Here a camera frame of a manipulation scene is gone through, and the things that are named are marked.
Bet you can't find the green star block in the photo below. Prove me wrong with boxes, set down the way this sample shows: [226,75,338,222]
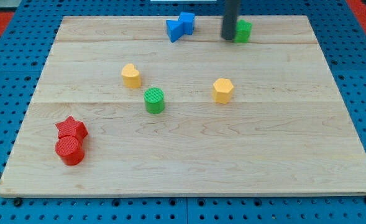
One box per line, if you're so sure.
[234,19,252,43]

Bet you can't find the red star block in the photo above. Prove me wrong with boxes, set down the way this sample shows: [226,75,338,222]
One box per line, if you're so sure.
[55,116,88,145]

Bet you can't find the green cylinder block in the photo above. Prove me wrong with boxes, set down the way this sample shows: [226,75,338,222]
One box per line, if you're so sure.
[144,87,165,114]

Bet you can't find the yellow hexagon block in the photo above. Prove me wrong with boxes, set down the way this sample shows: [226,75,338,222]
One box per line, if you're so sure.
[212,78,234,104]

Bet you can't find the light wooden board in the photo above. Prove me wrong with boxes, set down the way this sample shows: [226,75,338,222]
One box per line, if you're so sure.
[0,16,366,198]

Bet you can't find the yellow heart block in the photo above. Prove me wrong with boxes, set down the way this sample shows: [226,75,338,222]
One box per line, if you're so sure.
[121,63,142,88]

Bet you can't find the blue triangle block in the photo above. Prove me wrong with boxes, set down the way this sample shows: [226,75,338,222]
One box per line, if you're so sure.
[166,20,184,43]

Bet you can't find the blue cube block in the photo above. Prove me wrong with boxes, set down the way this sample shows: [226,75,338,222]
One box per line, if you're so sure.
[178,12,195,35]

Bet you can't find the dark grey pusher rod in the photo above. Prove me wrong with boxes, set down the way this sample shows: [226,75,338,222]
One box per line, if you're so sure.
[221,0,241,40]

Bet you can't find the red cylinder block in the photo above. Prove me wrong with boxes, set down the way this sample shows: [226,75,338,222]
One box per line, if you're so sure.
[55,136,85,166]

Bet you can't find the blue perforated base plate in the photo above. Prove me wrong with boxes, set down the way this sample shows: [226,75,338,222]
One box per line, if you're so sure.
[0,0,366,223]

